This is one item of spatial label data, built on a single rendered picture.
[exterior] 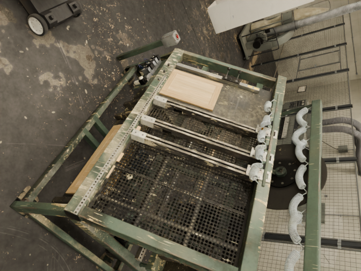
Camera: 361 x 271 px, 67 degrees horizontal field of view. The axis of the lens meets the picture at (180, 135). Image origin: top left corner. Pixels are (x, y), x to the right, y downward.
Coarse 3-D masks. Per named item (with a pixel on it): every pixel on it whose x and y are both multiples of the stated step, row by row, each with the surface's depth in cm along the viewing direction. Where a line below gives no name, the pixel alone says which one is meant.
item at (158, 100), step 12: (156, 96) 263; (168, 108) 263; (180, 108) 258; (192, 108) 259; (204, 120) 259; (216, 120) 253; (228, 120) 254; (240, 132) 254; (252, 132) 249; (276, 132) 246
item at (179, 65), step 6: (180, 66) 304; (186, 66) 305; (192, 72) 304; (198, 72) 301; (204, 72) 302; (210, 78) 302; (216, 78) 299; (234, 84) 297; (240, 84) 295; (246, 84) 296; (252, 90) 294; (258, 90) 292
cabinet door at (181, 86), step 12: (180, 72) 300; (168, 84) 285; (180, 84) 287; (192, 84) 290; (204, 84) 292; (216, 84) 294; (168, 96) 275; (180, 96) 275; (192, 96) 278; (204, 96) 280; (216, 96) 282; (204, 108) 270
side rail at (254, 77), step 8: (184, 56) 322; (192, 56) 318; (200, 56) 318; (200, 64) 322; (208, 64) 318; (216, 64) 314; (224, 64) 314; (224, 72) 319; (232, 72) 315; (248, 72) 309; (248, 80) 315; (256, 80) 312; (264, 80) 308; (272, 80) 305
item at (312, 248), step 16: (288, 112) 328; (320, 112) 293; (320, 128) 278; (320, 144) 264; (320, 160) 252; (320, 176) 241; (320, 192) 232; (320, 208) 223; (320, 224) 215; (320, 240) 207; (304, 256) 198; (320, 256) 200
